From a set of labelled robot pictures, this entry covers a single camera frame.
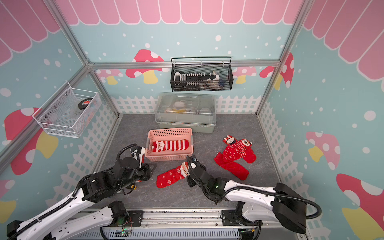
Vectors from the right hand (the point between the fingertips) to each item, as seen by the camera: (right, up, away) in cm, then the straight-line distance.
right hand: (187, 170), depth 80 cm
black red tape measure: (-55, +36, -1) cm, 66 cm away
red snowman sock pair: (+29, +9, +17) cm, 35 cm away
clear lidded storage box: (+4, +35, +20) cm, 40 cm away
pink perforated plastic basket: (-24, +18, +23) cm, 38 cm away
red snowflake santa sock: (-9, -5, +7) cm, 13 cm away
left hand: (-16, +4, -9) cm, 19 cm away
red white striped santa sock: (-13, +11, +20) cm, 26 cm away
